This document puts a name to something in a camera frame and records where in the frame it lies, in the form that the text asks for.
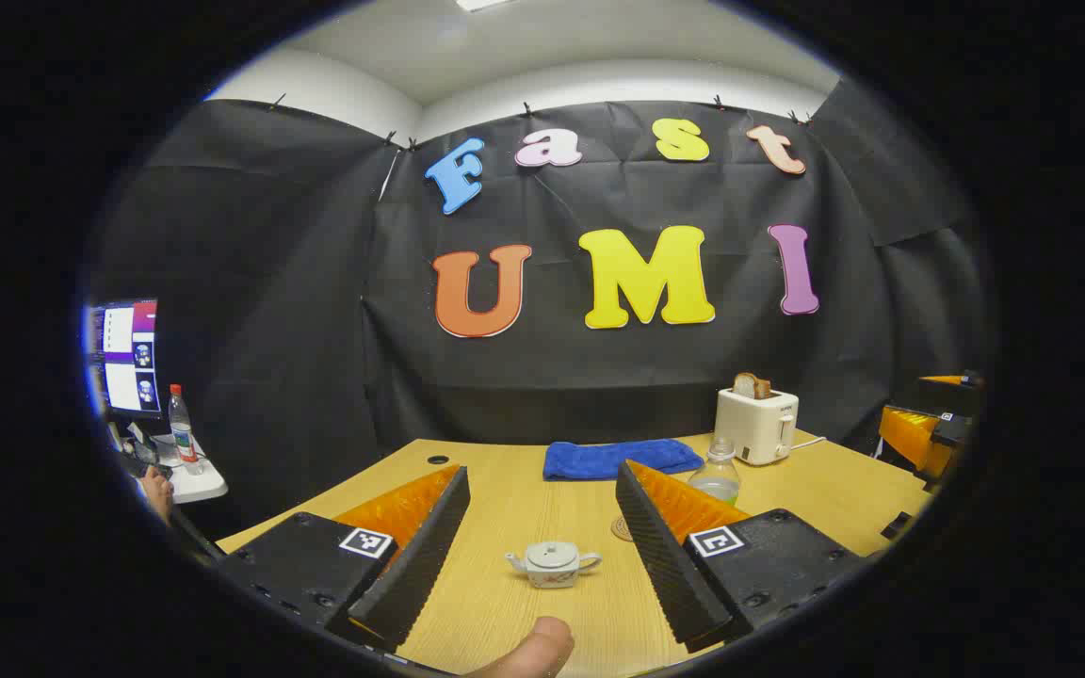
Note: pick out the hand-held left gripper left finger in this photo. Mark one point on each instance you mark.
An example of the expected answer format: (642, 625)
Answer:
(420, 556)

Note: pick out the toasted bread slice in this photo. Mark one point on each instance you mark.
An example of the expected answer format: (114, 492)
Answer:
(750, 385)

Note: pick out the white toaster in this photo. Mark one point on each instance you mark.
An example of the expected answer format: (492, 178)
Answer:
(754, 424)

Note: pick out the red cap plastic bottle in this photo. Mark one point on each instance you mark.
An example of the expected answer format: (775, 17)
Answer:
(182, 433)

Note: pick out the round brown coaster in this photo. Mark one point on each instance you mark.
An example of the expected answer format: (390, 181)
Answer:
(620, 529)

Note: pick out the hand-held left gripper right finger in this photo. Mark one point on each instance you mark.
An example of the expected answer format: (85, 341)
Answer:
(660, 556)

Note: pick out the green label water bottle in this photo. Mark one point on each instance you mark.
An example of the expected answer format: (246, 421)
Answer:
(717, 471)

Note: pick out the blue towel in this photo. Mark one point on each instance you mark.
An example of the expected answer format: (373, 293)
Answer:
(599, 460)

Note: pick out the white side table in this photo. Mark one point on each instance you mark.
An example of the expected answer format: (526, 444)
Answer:
(194, 482)

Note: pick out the white teacup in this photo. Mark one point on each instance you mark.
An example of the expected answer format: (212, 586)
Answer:
(552, 574)

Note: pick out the ceiling light panel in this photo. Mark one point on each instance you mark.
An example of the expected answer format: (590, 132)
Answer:
(481, 4)

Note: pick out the computer monitor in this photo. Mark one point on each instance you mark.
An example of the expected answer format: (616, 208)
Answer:
(128, 358)

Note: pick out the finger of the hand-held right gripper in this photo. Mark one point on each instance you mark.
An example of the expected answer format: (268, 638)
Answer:
(914, 438)
(952, 391)

